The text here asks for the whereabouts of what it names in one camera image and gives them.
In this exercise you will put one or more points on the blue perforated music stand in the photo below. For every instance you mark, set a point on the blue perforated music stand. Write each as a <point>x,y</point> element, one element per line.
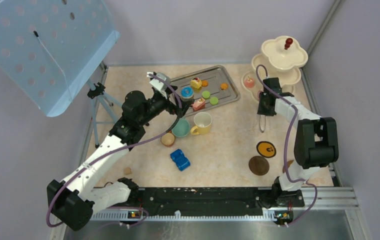
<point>50,48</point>

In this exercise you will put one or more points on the blue toy car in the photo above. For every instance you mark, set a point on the blue toy car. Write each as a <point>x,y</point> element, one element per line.
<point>180,160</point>

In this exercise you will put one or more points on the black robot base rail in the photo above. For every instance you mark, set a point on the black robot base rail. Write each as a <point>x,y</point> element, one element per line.
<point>212,201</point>

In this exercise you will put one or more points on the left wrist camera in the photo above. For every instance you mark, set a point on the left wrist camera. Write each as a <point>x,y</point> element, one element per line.
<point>159,83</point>

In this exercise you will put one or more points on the orange swirl cookie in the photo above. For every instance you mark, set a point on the orange swirl cookie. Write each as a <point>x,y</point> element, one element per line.
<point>205,83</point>

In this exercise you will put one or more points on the stainless steel tray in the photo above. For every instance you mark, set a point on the stainless steel tray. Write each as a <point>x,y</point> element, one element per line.
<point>215,75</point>

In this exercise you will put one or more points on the pink dome cupcake toy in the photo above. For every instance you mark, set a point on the pink dome cupcake toy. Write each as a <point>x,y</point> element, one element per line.
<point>249,82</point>

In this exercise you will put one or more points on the yellow cake slice toy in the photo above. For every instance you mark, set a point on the yellow cake slice toy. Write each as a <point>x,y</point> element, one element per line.
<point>196,83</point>

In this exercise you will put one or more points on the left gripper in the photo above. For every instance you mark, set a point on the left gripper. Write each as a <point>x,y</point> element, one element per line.
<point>171,108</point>

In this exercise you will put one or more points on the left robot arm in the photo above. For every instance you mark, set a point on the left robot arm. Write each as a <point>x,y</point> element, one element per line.
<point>73,200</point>

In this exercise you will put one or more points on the small wooden block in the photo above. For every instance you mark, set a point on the small wooden block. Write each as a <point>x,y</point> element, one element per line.
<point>127,171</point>

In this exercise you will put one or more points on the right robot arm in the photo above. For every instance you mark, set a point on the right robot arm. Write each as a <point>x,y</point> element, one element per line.
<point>315,145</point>

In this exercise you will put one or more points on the blue frosted donut toy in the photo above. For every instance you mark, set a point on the blue frosted donut toy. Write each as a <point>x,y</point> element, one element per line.
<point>187,92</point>

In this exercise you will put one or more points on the green macaron upper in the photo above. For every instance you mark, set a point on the green macaron upper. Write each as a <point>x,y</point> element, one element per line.
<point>206,94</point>

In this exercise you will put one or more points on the dark brown round coaster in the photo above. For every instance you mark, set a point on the dark brown round coaster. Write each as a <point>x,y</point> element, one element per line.
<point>258,165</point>

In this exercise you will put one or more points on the cream three-tier dessert stand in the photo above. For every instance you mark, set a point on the cream three-tier dessert stand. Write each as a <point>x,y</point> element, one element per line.
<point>283,58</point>

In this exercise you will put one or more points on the pink strawberry cake slice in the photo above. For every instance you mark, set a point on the pink strawberry cake slice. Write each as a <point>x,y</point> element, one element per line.
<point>198,104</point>

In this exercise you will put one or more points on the black yellow smiley coaster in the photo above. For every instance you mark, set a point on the black yellow smiley coaster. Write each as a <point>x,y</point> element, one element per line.
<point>266,149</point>

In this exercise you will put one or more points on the orange flower cookie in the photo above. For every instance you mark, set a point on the orange flower cookie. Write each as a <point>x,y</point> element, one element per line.
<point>224,86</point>

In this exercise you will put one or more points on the light brown wooden coaster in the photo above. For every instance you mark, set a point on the light brown wooden coaster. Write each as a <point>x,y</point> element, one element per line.
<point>288,168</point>

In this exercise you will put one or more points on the small brown teacup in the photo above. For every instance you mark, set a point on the small brown teacup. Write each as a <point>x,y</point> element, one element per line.
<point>168,139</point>

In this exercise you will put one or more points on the yellow mug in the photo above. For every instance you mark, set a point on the yellow mug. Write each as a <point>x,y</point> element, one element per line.
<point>202,123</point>

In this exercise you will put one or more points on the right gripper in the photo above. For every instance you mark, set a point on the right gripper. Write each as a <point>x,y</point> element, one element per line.
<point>270,113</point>

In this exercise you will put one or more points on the green macaron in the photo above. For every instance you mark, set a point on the green macaron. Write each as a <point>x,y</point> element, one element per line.
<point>206,94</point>
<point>213,100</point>

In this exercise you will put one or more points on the teal cup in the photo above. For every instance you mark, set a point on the teal cup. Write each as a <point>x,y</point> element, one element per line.
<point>181,129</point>

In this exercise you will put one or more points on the green macaron lower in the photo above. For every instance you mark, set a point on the green macaron lower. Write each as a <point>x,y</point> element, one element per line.
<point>213,100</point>

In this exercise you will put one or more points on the black-tipped metal tongs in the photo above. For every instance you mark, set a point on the black-tipped metal tongs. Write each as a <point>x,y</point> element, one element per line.
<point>262,124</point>

